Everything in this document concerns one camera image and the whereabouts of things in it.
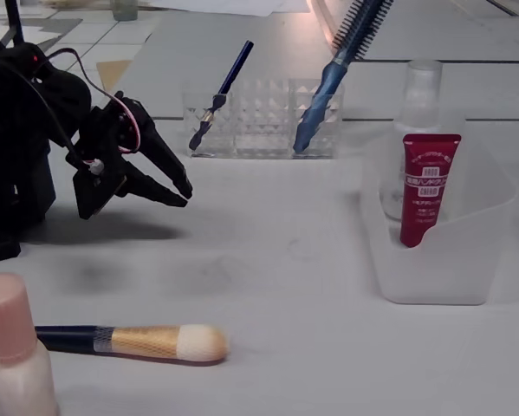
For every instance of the pink lotion bottle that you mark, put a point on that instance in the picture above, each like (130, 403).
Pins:
(12, 338)

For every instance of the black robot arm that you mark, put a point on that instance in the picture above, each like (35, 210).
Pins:
(16, 130)

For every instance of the clear spray bottle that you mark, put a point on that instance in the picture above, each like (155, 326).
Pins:
(423, 95)

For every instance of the brown cardboard piece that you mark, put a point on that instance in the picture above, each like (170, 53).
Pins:
(114, 73)

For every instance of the clear acrylic organizer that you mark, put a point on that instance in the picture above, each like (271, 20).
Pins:
(263, 121)

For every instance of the dark blue cosmetic pencil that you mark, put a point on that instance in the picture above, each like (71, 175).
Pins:
(237, 65)

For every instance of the black stand with caster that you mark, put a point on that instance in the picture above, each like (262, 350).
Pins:
(15, 21)

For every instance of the blue round hairbrush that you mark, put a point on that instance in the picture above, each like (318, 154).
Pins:
(332, 78)

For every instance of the pink plastic tube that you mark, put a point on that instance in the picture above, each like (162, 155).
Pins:
(322, 17)

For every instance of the red hand cream tube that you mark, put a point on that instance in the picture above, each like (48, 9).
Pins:
(428, 186)

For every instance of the frosted plastic bin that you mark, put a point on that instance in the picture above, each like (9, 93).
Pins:
(436, 281)

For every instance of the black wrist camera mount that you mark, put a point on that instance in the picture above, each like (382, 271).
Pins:
(96, 188)

